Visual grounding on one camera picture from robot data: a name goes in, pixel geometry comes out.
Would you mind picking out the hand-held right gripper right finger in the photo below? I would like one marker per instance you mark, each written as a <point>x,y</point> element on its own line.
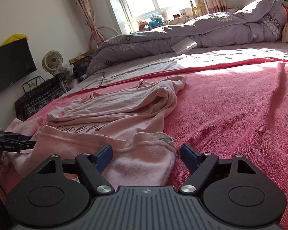
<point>189,157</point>

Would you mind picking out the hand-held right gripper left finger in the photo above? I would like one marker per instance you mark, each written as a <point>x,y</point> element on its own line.
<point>104,158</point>

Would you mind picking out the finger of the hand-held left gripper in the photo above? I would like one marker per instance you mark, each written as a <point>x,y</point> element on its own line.
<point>20,136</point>
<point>28,145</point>

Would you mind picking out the pink strawberry lettered shirt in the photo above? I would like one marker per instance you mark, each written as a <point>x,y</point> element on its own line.
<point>124,115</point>

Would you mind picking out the patterned cloth covered table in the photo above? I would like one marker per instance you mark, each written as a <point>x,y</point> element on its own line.
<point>40,93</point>

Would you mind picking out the pink towel blanket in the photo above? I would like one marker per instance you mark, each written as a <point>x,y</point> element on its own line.
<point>230,115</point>

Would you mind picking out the black television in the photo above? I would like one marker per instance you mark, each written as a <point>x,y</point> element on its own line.
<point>12,64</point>

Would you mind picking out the cream standing fan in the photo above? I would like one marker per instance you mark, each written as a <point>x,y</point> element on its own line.
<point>53,61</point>

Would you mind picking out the yellow plastic bag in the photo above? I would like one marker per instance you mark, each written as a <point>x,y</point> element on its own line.
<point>13,39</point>

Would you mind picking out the grey bed sheet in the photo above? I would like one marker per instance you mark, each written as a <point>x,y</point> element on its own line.
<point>146,64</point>

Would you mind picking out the white flat box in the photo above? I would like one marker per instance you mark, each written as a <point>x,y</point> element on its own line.
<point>186,44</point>

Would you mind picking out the pink hula hoop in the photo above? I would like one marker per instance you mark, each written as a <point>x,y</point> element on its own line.
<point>105,28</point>

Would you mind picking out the purple floral duvet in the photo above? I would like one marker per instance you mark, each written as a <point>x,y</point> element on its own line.
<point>206,26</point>

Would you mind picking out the orange plush toy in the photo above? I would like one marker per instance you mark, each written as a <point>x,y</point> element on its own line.
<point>141,24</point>

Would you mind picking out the blue plush toy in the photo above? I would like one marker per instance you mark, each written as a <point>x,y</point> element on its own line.
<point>156,21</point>

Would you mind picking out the white plush toy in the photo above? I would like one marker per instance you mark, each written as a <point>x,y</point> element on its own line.
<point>165,15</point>

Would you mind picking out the wooden easel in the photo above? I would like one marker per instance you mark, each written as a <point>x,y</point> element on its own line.
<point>198,4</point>

